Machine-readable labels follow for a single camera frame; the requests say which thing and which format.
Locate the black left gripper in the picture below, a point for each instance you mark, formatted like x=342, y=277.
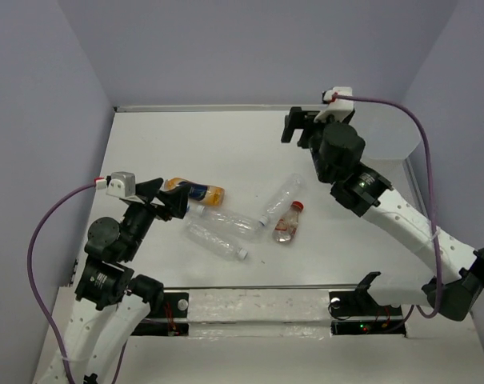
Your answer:
x=177, y=198

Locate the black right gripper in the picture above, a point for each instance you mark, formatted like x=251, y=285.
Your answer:
x=299, y=118

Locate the clear crushed plastic bottle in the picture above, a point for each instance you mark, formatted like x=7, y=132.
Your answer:
x=281, y=199

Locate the red cap small bottle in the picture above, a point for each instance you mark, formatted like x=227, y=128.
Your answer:
x=287, y=225

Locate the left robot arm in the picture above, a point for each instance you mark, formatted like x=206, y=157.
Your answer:
x=110, y=300

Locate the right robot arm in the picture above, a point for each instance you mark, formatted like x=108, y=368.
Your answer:
x=336, y=150

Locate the white translucent bin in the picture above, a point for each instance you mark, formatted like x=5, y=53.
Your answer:
x=390, y=134

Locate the orange juice bottle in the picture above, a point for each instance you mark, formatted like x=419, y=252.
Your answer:
x=204, y=194

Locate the clear bottle white cap lower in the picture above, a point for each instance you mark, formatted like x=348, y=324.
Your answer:
x=220, y=245

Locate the clear bottle white cap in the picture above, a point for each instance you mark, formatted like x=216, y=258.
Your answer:
x=220, y=245
x=227, y=221

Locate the clear bottle white cap upper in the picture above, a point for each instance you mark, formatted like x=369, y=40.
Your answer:
x=227, y=221

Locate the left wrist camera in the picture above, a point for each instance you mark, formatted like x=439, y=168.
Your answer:
x=121, y=185

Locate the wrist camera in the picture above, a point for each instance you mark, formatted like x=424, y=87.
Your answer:
x=338, y=108
x=121, y=185

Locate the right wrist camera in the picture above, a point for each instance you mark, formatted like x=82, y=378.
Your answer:
x=338, y=108

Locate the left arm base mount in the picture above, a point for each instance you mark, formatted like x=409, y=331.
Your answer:
x=169, y=320

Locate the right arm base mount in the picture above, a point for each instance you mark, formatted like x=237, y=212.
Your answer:
x=355, y=313

